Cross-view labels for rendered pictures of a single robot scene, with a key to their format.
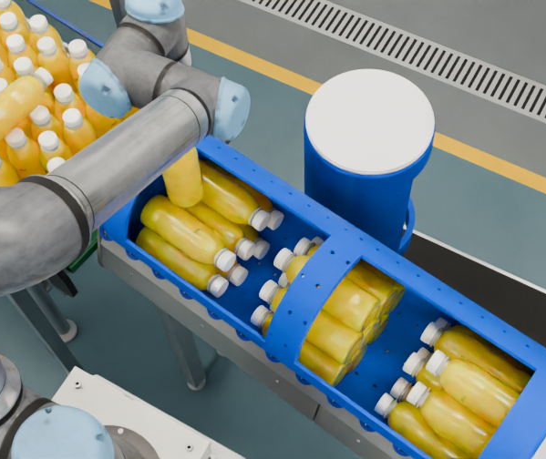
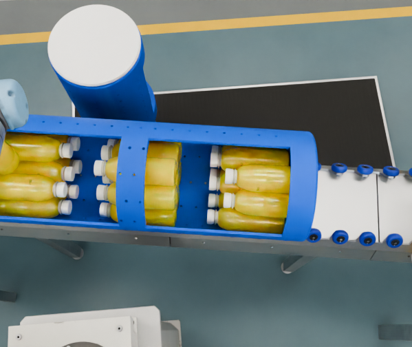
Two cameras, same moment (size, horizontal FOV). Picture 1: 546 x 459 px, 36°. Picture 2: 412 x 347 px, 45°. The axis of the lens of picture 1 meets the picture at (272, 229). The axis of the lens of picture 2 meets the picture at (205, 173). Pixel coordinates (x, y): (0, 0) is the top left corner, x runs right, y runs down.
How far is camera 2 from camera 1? 0.29 m
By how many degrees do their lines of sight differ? 18
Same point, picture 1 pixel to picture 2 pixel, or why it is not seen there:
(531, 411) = (302, 174)
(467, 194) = (164, 54)
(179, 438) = (109, 327)
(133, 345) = (25, 256)
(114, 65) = not seen: outside the picture
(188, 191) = (7, 162)
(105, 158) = not seen: outside the picture
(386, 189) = (130, 83)
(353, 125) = (86, 53)
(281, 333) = (128, 216)
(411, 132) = (125, 38)
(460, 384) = (252, 182)
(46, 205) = not seen: outside the picture
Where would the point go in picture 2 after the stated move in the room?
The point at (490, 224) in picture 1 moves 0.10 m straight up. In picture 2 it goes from (187, 65) to (186, 54)
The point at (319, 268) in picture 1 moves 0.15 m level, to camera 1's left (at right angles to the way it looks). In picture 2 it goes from (128, 162) to (74, 201)
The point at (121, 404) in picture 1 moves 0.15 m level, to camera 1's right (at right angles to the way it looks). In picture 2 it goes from (57, 330) to (116, 285)
